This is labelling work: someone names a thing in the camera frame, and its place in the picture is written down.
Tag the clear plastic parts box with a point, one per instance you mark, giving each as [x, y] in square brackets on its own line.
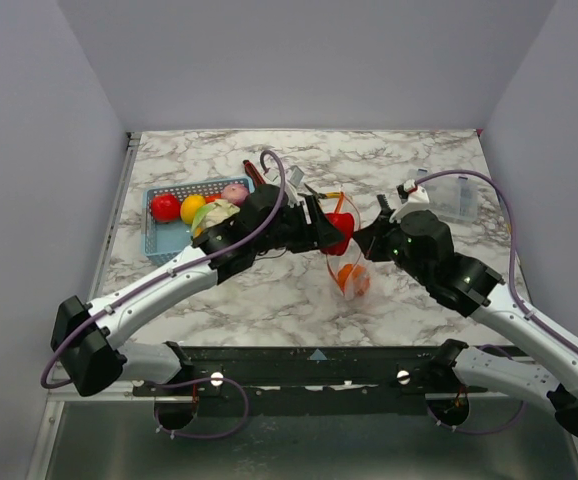
[453, 198]

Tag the red bell pepper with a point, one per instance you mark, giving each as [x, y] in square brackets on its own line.
[344, 222]

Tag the white green cauliflower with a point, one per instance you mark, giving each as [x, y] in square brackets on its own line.
[212, 214]

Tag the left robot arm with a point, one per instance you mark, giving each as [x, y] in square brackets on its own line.
[90, 339]

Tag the aluminium frame rail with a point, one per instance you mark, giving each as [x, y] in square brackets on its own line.
[57, 400]

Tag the clear zip bag orange zipper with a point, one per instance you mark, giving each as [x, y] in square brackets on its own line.
[353, 254]

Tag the purple onion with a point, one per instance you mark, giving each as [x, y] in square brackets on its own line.
[235, 193]

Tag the red black utility knife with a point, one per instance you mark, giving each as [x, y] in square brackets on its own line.
[253, 173]

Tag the red apple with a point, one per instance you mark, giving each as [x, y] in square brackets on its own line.
[165, 208]

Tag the yellow orange fruit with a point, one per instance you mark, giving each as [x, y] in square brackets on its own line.
[190, 206]

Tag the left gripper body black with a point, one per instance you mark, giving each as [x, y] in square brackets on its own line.
[294, 232]

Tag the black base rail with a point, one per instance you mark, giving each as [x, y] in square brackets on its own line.
[308, 381]

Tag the yellow handled pliers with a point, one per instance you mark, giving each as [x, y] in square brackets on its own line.
[311, 192]

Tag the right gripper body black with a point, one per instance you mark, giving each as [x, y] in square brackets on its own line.
[379, 236]

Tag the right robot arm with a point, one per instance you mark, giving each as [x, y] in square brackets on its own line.
[422, 246]

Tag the blue plastic basket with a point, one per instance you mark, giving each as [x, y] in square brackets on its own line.
[161, 242]

